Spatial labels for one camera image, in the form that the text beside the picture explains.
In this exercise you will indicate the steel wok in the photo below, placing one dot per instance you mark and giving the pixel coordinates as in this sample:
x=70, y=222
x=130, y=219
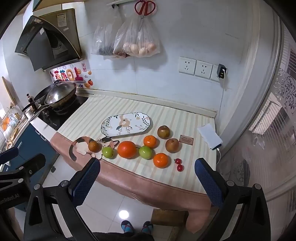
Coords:
x=66, y=97

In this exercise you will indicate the wooden cutting board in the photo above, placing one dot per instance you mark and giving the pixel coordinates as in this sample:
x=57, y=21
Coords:
x=8, y=91

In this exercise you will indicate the steel wok lid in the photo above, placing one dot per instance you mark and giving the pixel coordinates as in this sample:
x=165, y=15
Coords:
x=59, y=93

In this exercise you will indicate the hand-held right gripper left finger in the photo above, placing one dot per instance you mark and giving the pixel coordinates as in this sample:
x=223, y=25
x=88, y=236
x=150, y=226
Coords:
x=85, y=183

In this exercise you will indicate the large orange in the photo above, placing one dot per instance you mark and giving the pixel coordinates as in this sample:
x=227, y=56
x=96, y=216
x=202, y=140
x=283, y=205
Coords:
x=126, y=149

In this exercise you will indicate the black plug charger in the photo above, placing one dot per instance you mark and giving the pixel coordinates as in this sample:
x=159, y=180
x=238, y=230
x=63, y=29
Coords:
x=222, y=72

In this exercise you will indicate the black frying pan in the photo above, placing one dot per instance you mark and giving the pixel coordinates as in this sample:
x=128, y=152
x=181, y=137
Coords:
x=38, y=97

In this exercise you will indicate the blue kitchen cabinet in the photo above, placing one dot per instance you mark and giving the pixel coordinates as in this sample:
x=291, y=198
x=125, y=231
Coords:
x=34, y=143

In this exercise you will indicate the wooden stool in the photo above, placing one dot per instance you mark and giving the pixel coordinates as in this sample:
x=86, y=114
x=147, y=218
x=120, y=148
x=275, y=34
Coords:
x=168, y=216

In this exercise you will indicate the black range hood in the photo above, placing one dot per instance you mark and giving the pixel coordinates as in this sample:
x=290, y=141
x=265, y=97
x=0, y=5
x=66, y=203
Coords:
x=46, y=39

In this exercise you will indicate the person's dark clothing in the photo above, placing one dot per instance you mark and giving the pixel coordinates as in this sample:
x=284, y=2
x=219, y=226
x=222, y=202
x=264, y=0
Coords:
x=122, y=236

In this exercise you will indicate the small orange mandarin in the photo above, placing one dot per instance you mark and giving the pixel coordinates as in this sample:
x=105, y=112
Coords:
x=160, y=160
x=150, y=141

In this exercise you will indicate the white wall socket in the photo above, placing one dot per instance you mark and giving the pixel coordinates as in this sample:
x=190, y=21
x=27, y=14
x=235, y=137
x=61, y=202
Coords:
x=214, y=73
x=203, y=69
x=186, y=65

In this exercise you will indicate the clear plastic bag dark contents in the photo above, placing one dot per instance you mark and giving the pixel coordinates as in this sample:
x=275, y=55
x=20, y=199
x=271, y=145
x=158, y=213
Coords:
x=104, y=39

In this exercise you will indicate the floral oval ceramic plate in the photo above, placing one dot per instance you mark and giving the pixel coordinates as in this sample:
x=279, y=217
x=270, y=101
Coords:
x=126, y=125

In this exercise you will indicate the striped tablecloth with pink border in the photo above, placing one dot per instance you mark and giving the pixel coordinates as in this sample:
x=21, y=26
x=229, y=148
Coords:
x=180, y=180

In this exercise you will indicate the brown round fruit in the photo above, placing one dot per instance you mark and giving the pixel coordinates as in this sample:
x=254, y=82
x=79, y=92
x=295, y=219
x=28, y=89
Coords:
x=172, y=145
x=94, y=146
x=163, y=132

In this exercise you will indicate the bag of eggs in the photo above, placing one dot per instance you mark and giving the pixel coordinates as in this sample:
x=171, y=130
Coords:
x=138, y=39

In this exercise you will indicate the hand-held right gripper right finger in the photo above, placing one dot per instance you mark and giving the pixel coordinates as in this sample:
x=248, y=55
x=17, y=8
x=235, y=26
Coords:
x=208, y=185

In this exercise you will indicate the black gas cooktop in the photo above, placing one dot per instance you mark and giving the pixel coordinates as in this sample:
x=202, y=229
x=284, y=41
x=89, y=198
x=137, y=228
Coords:
x=67, y=113

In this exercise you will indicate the colourful wall stickers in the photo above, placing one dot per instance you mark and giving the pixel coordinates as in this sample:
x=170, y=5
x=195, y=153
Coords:
x=69, y=74

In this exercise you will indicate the calico cat shaped mat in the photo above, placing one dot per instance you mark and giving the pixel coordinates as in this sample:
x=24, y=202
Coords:
x=79, y=144

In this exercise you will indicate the white power bank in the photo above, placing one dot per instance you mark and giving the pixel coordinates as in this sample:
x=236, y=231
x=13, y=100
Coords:
x=209, y=136

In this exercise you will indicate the lace patterned curtain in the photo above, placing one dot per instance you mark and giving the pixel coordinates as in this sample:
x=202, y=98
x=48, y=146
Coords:
x=272, y=129

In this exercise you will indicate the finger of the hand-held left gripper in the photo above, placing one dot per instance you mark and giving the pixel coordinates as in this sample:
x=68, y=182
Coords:
x=9, y=153
x=34, y=162

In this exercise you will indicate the small brown label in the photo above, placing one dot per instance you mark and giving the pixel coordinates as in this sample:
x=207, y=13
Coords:
x=186, y=139

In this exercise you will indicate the blue slipper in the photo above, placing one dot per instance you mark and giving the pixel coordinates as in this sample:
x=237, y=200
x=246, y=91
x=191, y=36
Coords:
x=127, y=226
x=147, y=227

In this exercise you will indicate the green apple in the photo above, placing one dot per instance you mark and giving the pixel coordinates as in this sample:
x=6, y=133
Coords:
x=145, y=152
x=108, y=152

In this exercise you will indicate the red cherry tomato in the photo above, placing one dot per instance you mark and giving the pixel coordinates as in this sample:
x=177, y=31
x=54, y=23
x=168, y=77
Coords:
x=180, y=167
x=177, y=161

